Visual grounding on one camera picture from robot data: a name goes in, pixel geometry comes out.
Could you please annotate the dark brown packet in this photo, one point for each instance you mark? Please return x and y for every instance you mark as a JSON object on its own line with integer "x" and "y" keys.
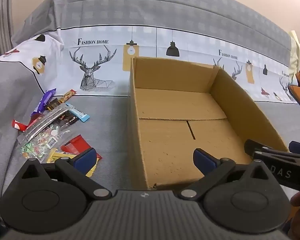
{"x": 70, "y": 120}

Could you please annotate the dark red pouch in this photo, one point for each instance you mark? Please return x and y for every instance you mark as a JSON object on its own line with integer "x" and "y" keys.
{"x": 73, "y": 143}

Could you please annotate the cardboard box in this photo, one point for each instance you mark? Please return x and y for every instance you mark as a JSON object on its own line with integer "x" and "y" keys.
{"x": 165, "y": 142}

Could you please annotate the red stick sachet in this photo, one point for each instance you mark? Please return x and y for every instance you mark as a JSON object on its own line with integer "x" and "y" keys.
{"x": 18, "y": 125}

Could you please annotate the blue wafer packet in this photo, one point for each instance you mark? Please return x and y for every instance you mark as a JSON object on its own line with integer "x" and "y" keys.
{"x": 78, "y": 112}

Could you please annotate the yellow packet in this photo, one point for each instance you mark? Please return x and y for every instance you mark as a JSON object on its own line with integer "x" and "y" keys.
{"x": 55, "y": 156}

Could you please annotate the purple snack bar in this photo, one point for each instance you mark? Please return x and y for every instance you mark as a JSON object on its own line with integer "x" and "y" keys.
{"x": 43, "y": 101}

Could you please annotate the pale yellow cloth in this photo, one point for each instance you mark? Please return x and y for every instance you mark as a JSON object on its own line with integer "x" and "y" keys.
{"x": 295, "y": 55}

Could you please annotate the orange nut bar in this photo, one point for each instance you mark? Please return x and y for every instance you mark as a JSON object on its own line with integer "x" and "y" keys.
{"x": 67, "y": 95}

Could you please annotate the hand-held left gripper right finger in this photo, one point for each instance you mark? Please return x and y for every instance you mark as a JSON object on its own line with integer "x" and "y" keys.
{"x": 202, "y": 160}

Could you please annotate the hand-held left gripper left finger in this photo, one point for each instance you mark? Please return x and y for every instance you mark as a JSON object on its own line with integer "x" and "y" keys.
{"x": 85, "y": 158}

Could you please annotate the clear bag of candies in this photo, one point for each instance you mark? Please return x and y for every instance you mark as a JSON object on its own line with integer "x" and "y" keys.
{"x": 42, "y": 123}

